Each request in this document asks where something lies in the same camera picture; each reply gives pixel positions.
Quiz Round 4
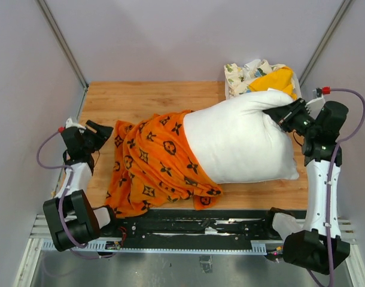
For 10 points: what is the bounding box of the white pillow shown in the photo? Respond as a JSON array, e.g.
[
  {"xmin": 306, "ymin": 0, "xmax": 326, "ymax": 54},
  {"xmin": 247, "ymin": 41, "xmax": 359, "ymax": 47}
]
[{"xmin": 183, "ymin": 90, "xmax": 299, "ymax": 184}]

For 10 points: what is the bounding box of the white plastic basket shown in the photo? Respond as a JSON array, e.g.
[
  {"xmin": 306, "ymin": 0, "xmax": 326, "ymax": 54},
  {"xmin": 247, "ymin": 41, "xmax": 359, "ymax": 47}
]
[{"xmin": 235, "ymin": 74, "xmax": 297, "ymax": 97}]

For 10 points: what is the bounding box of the white slotted cable duct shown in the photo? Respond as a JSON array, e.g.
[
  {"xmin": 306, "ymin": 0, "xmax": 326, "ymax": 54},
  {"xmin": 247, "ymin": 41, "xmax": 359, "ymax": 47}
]
[{"xmin": 40, "ymin": 238, "xmax": 267, "ymax": 255}]

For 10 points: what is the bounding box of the left aluminium frame post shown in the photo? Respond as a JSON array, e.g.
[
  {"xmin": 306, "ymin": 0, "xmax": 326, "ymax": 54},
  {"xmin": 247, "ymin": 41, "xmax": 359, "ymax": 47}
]
[{"xmin": 35, "ymin": 0, "xmax": 89, "ymax": 90}]

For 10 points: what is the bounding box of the white printed cloth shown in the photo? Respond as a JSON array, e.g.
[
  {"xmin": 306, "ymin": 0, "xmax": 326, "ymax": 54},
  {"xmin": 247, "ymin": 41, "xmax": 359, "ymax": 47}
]
[{"xmin": 224, "ymin": 59, "xmax": 285, "ymax": 99}]

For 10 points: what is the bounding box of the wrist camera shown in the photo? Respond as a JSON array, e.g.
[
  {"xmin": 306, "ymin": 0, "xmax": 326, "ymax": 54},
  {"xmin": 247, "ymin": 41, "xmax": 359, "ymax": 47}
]
[
  {"xmin": 306, "ymin": 86, "xmax": 331, "ymax": 114},
  {"xmin": 57, "ymin": 117, "xmax": 86, "ymax": 133}
]

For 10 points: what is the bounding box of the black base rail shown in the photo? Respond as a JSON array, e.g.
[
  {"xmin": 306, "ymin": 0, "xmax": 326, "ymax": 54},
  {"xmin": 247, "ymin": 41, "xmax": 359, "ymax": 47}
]
[{"xmin": 101, "ymin": 209, "xmax": 280, "ymax": 242}]

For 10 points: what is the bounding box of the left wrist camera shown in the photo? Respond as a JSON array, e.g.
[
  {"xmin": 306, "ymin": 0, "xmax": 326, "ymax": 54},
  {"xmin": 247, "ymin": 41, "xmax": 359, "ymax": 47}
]
[{"xmin": 57, "ymin": 117, "xmax": 86, "ymax": 133}]

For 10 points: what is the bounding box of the aluminium frame post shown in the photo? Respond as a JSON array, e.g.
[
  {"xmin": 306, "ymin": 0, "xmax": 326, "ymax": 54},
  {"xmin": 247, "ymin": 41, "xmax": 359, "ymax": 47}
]
[
  {"xmin": 299, "ymin": 0, "xmax": 355, "ymax": 87},
  {"xmin": 35, "ymin": 0, "xmax": 89, "ymax": 90}
]

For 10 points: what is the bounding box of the yellow cloth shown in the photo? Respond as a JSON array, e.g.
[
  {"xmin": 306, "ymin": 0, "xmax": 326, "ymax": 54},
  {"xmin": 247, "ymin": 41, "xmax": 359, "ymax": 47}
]
[{"xmin": 249, "ymin": 66, "xmax": 297, "ymax": 100}]

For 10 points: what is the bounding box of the right aluminium frame post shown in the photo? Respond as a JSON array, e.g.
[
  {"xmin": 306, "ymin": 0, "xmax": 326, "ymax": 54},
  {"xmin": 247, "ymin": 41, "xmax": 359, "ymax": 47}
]
[{"xmin": 299, "ymin": 0, "xmax": 355, "ymax": 87}]

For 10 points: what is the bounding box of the orange patterned pillowcase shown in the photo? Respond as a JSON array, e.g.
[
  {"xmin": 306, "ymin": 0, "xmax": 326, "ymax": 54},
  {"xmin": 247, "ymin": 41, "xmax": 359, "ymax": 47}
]
[{"xmin": 105, "ymin": 110, "xmax": 223, "ymax": 218}]

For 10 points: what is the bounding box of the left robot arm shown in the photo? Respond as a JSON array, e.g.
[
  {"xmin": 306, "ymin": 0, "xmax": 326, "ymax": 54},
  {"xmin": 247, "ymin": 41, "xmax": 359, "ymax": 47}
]
[{"xmin": 42, "ymin": 118, "xmax": 119, "ymax": 252}]

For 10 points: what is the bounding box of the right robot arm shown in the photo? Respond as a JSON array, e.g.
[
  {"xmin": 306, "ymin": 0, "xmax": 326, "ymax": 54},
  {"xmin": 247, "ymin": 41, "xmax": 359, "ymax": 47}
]
[{"xmin": 262, "ymin": 99, "xmax": 350, "ymax": 275}]

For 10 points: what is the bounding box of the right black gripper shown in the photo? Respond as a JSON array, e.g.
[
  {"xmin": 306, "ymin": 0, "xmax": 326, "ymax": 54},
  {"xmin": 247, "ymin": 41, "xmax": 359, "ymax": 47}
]
[{"xmin": 263, "ymin": 97, "xmax": 318, "ymax": 138}]

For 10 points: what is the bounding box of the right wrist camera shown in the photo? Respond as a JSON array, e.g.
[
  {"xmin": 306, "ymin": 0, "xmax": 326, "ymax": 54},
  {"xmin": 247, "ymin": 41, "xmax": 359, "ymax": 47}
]
[{"xmin": 306, "ymin": 86, "xmax": 331, "ymax": 114}]

